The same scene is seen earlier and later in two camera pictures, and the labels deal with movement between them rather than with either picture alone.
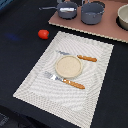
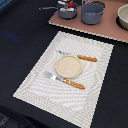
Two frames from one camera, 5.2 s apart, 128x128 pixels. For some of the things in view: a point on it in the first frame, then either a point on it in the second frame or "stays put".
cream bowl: (122, 18) stays put
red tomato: (43, 34) -> (70, 4)
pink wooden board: (108, 27) stays put
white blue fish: (67, 9) stays put
